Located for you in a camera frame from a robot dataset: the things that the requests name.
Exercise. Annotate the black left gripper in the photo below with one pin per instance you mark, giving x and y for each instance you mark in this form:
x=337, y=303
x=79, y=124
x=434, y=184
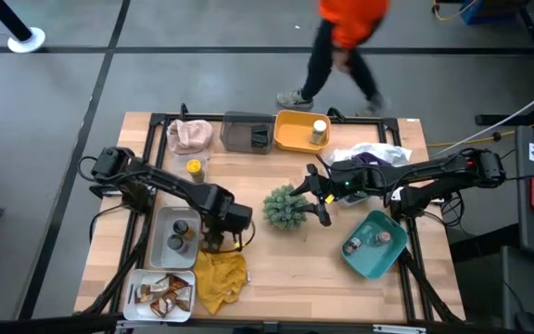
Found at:
x=234, y=215

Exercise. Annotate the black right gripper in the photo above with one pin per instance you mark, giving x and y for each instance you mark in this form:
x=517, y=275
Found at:
x=341, y=178

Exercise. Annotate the white-lid glass spice jar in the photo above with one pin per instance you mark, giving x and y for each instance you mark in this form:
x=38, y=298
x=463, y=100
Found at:
x=319, y=130

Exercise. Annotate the yellow-lid spice bottle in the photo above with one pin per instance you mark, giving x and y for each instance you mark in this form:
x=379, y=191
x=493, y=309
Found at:
x=196, y=170

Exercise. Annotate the orange taco seasoning packet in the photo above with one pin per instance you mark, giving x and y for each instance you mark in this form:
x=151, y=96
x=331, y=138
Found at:
x=161, y=307

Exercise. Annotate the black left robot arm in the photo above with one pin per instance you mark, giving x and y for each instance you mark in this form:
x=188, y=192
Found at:
x=169, y=183

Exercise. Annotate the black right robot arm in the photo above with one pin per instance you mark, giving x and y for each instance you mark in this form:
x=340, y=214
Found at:
x=434, y=171

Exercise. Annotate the artificial succulent plant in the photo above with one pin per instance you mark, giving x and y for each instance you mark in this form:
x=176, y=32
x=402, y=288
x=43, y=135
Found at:
x=283, y=211

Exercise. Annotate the grey cloth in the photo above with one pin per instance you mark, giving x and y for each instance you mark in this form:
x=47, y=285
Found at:
x=356, y=199

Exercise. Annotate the yellow cloth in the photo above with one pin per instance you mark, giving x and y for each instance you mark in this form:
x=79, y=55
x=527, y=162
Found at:
x=218, y=283

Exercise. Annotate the purple cloth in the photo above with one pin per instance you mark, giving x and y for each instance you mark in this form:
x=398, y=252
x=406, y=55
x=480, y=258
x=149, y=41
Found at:
x=369, y=158

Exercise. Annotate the orange plastic bin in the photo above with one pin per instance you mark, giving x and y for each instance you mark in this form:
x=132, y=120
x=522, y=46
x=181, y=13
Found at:
x=295, y=132

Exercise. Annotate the teal plastic bin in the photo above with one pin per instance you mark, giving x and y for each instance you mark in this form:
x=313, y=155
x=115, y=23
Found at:
x=373, y=260

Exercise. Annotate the small clear plastic container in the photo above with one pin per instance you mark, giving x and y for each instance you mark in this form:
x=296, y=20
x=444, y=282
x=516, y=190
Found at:
x=180, y=163

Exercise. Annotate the white plastic bin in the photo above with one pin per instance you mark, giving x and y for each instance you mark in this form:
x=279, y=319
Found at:
x=143, y=313

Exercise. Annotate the pink cloth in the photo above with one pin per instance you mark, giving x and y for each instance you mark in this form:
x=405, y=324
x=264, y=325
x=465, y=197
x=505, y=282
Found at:
x=188, y=137

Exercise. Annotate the person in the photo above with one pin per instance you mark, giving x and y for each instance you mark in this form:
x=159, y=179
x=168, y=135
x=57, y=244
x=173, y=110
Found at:
x=350, y=18

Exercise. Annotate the low black cabinet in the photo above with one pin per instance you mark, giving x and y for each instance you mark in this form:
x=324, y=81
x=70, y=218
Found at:
x=526, y=287

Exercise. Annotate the black rounded object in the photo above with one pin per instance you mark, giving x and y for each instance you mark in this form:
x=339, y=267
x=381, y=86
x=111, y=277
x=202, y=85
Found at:
x=529, y=322

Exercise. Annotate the blue box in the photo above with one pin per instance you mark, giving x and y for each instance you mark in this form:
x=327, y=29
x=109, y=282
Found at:
x=485, y=11

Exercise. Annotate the black pole white base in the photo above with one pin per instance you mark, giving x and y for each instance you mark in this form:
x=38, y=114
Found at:
x=26, y=41

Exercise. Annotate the black metal rig frame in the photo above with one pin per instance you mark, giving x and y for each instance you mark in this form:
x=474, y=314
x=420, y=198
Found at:
x=157, y=119

